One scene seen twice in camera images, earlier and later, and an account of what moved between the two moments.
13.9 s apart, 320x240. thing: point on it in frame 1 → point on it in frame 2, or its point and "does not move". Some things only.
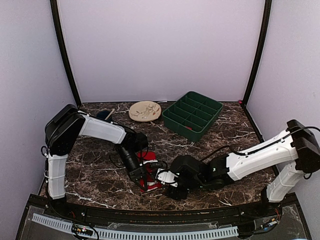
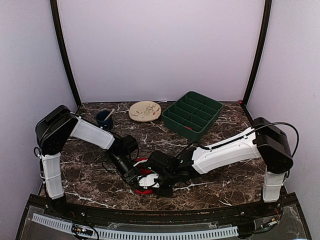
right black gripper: (172, 192) → (167, 192)
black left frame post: (61, 38) does not move
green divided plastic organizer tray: (192, 114) does not move
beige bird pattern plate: (144, 111) does not move
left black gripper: (138, 173) → (129, 179)
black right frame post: (267, 21) does not move
